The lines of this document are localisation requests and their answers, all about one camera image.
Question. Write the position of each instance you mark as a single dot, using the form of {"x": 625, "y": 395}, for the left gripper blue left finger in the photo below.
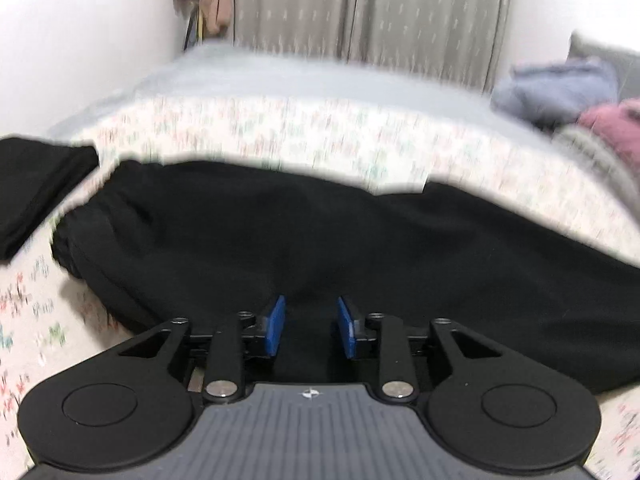
{"x": 240, "y": 341}

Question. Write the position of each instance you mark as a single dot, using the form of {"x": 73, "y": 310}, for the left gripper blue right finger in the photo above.
{"x": 381, "y": 338}

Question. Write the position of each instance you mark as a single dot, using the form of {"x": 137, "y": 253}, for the black sweatpants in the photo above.
{"x": 204, "y": 240}

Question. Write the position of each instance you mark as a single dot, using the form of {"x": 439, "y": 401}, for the floral bed sheet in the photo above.
{"x": 50, "y": 321}

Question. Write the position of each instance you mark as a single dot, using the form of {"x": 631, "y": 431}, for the folded black garment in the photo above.
{"x": 35, "y": 177}

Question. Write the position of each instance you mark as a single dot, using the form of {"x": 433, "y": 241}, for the blue crumpled quilt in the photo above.
{"x": 555, "y": 94}

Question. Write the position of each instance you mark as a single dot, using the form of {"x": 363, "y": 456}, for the grey bed blanket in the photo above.
{"x": 218, "y": 69}

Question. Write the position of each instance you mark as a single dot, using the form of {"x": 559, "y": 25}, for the grey star curtain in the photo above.
{"x": 457, "y": 41}

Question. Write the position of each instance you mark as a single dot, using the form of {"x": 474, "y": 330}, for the grey pillow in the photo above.
{"x": 610, "y": 60}

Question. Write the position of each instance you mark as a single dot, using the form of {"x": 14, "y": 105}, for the dark items by wall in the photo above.
{"x": 194, "y": 29}

